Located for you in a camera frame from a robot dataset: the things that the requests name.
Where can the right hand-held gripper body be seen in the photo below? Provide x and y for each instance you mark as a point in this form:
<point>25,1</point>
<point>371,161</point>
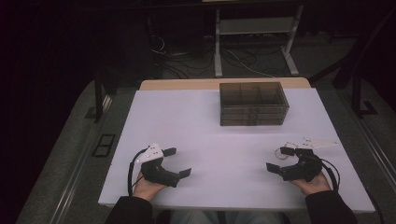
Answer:
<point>306,168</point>

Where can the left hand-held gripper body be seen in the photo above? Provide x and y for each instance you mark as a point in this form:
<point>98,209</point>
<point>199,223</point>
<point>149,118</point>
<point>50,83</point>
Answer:
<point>157,172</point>

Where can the translucent brown drawer box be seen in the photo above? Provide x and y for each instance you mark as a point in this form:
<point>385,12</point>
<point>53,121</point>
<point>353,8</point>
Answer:
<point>252,93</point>

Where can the person's right hand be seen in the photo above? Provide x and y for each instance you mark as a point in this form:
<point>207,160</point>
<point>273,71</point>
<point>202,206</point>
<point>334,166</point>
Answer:
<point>313,186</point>

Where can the person's left hand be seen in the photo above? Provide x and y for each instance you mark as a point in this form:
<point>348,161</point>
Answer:
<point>146,189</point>

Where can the white board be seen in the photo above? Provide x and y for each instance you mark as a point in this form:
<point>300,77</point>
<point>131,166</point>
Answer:
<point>186,130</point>

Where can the wooden table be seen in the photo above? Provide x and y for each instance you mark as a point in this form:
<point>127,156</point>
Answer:
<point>180,84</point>

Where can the black metal stand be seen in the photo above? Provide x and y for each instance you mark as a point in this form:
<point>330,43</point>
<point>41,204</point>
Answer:
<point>99,96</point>
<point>358,77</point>

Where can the grey metal stand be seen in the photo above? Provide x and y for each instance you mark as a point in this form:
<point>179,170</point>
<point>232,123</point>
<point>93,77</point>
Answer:
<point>255,25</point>

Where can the metal floor rail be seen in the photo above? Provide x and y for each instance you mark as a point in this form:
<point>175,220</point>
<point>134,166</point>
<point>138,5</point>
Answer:
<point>373,149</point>
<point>73,180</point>

